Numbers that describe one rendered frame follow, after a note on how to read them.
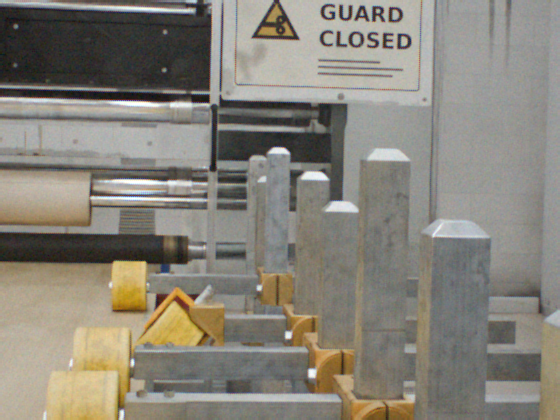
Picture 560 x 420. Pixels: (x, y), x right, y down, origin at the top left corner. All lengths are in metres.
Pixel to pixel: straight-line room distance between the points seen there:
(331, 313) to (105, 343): 0.22
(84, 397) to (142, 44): 1.84
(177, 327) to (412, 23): 1.45
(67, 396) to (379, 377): 0.24
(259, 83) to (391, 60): 0.30
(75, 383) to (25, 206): 1.80
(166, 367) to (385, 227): 0.37
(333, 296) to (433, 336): 0.50
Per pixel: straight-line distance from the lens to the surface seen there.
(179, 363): 1.25
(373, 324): 0.96
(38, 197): 2.77
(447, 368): 0.72
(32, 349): 1.63
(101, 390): 0.99
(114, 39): 2.77
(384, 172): 0.95
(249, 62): 2.73
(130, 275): 1.97
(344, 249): 1.20
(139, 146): 2.75
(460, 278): 0.71
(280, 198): 1.95
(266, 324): 1.50
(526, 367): 1.30
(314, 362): 1.21
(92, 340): 1.24
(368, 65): 2.76
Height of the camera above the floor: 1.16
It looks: 3 degrees down
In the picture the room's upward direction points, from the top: 2 degrees clockwise
